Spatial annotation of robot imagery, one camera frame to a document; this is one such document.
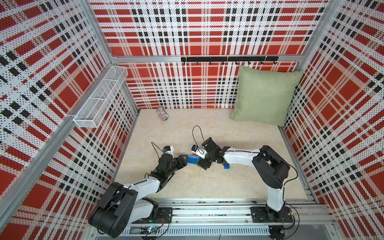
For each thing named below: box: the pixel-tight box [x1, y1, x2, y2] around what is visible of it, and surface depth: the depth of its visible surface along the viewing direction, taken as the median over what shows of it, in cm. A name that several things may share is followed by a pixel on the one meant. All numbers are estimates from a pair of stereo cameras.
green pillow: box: [230, 65, 304, 127], surface depth 99 cm
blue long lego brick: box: [187, 155, 201, 165], surface depth 93 cm
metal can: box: [156, 107, 169, 122], surface depth 117 cm
